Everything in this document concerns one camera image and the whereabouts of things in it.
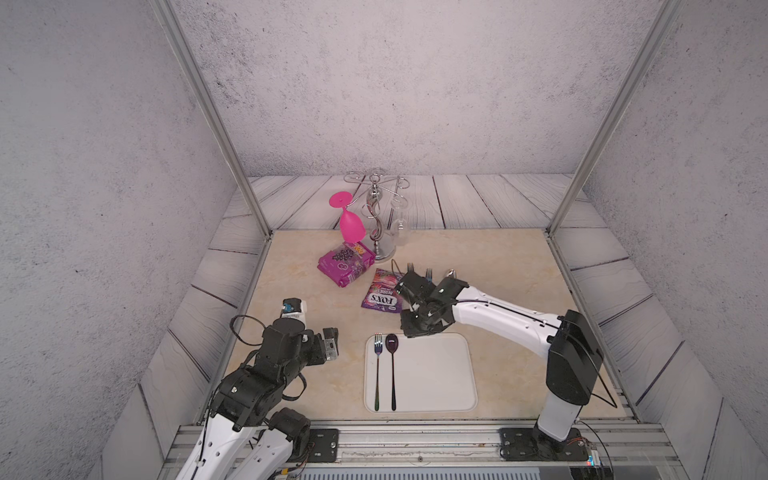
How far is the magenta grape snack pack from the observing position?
1.04m

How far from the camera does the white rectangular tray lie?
0.81m

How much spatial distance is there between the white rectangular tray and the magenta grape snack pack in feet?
0.74
